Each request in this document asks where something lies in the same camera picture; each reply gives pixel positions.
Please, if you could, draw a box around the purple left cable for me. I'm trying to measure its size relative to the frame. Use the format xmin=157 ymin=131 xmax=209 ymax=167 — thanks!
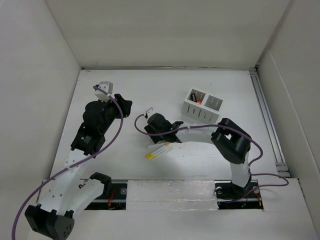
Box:
xmin=11 ymin=84 xmax=125 ymax=240

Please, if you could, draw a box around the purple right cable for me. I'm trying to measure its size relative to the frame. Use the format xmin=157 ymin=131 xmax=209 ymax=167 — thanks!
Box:
xmin=134 ymin=113 xmax=290 ymax=202

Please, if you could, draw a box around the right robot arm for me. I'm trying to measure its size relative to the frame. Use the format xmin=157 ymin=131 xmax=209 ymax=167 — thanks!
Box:
xmin=144 ymin=113 xmax=252 ymax=200

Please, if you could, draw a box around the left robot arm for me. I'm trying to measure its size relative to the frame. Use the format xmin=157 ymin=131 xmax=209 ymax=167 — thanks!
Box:
xmin=24 ymin=94 xmax=133 ymax=240

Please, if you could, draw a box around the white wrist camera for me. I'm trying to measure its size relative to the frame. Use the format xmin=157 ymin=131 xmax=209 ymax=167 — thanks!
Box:
xmin=144 ymin=107 xmax=156 ymax=119
xmin=93 ymin=81 xmax=113 ymax=102

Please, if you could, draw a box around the purple cable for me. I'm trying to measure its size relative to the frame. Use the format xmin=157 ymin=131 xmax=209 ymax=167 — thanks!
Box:
xmin=134 ymin=113 xmax=290 ymax=202
xmin=11 ymin=84 xmax=125 ymax=240

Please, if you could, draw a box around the white marker with pink cap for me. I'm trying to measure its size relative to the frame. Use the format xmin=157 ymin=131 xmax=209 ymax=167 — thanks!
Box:
xmin=146 ymin=142 xmax=170 ymax=149

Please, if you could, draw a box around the aluminium rail right side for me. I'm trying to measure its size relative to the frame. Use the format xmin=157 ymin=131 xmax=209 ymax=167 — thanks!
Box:
xmin=249 ymin=68 xmax=291 ymax=178

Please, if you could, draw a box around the white marker orange-yellow cap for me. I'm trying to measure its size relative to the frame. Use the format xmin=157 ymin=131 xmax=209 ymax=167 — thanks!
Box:
xmin=145 ymin=145 xmax=170 ymax=159

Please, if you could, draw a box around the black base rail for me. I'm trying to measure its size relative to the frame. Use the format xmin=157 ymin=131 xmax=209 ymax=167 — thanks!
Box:
xmin=87 ymin=179 xmax=264 ymax=211

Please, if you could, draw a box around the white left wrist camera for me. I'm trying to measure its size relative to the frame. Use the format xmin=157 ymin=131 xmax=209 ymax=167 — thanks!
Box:
xmin=93 ymin=81 xmax=113 ymax=102

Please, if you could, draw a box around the white marker yellow cap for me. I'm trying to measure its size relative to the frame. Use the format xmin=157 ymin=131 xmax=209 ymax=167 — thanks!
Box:
xmin=147 ymin=146 xmax=173 ymax=160

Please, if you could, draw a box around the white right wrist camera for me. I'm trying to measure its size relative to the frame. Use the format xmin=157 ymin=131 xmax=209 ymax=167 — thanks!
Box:
xmin=144 ymin=107 xmax=156 ymax=119

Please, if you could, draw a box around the white two-compartment pen holder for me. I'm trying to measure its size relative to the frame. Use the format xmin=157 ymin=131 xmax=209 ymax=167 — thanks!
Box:
xmin=182 ymin=88 xmax=224 ymax=124

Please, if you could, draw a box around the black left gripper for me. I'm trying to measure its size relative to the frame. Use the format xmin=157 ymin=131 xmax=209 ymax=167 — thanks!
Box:
xmin=99 ymin=94 xmax=131 ymax=134

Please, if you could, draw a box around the yellow-capped black highlighter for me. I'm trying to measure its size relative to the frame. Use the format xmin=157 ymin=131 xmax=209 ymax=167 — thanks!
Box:
xmin=189 ymin=93 xmax=198 ymax=103

